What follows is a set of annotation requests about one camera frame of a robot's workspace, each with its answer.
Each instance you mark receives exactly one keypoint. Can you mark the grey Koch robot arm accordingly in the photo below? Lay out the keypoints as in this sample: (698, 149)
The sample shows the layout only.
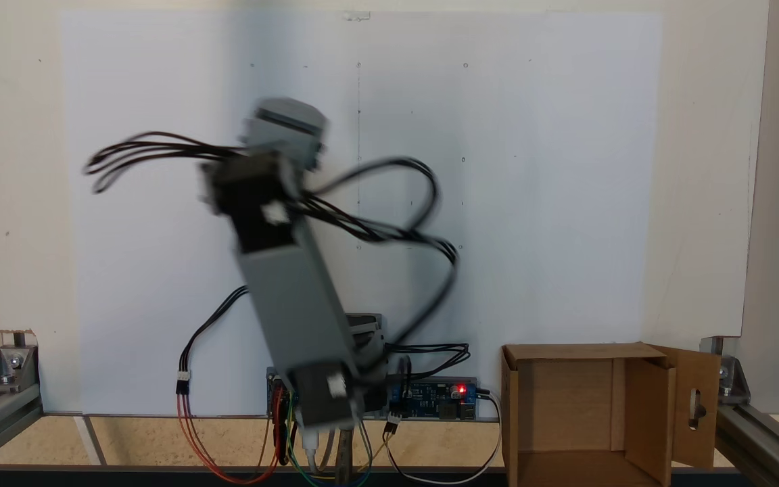
(295, 297)

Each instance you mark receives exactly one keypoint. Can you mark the motor driver circuit board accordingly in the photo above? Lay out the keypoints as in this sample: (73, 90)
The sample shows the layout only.
(276, 392)

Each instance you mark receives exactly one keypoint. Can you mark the blue power circuit board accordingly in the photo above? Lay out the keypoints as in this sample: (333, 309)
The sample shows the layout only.
(430, 399)

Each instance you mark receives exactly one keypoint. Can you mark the white USB plug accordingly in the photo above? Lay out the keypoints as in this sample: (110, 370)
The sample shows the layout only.
(312, 446)

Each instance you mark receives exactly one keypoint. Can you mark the metal table clamp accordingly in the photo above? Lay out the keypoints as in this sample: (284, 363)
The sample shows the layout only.
(345, 460)

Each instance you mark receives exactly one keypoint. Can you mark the brown cardboard box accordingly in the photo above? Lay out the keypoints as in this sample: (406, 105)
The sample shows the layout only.
(565, 406)

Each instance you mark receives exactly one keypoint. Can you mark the metal corner bracket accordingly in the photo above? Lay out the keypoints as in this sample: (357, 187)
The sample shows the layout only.
(11, 365)
(731, 379)

